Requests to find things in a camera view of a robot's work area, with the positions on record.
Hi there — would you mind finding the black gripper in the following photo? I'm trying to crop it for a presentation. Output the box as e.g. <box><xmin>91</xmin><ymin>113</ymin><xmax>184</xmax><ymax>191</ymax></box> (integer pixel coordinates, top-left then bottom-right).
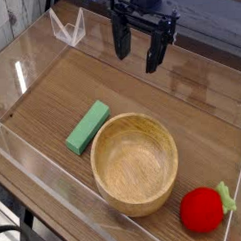
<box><xmin>109</xmin><ymin>0</ymin><xmax>180</xmax><ymax>73</ymax></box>

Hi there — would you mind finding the green rectangular block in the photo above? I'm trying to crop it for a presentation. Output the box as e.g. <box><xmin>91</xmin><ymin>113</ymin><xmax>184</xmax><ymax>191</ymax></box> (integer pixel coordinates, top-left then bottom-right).
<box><xmin>65</xmin><ymin>101</ymin><xmax>110</xmax><ymax>155</ymax></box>

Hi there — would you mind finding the brown wooden bowl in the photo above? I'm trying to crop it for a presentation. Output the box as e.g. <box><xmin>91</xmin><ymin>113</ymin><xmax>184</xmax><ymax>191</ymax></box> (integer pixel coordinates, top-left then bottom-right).
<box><xmin>90</xmin><ymin>113</ymin><xmax>179</xmax><ymax>217</ymax></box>

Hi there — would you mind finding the red plush strawberry toy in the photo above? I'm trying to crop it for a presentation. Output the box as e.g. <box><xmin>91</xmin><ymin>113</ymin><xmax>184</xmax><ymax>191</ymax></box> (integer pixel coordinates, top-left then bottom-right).
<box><xmin>180</xmin><ymin>181</ymin><xmax>237</xmax><ymax>233</ymax></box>

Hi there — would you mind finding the clear acrylic corner bracket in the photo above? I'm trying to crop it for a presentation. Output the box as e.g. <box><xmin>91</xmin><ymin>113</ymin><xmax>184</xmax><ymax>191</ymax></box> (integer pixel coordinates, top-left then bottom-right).
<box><xmin>49</xmin><ymin>8</ymin><xmax>86</xmax><ymax>47</ymax></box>

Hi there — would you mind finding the clear acrylic enclosure wall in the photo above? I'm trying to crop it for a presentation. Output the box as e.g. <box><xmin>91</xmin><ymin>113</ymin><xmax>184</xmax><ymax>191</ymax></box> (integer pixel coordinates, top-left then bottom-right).
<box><xmin>0</xmin><ymin>2</ymin><xmax>241</xmax><ymax>241</ymax></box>

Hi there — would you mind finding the black metal bracket with bolt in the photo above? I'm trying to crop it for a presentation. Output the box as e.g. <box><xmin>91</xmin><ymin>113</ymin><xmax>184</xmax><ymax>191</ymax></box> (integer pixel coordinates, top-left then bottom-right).
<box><xmin>20</xmin><ymin>209</ymin><xmax>46</xmax><ymax>241</ymax></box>

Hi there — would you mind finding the black cable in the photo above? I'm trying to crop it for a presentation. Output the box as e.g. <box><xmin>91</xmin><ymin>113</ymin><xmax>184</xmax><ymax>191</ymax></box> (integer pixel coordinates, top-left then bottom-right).
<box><xmin>0</xmin><ymin>223</ymin><xmax>33</xmax><ymax>241</ymax></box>

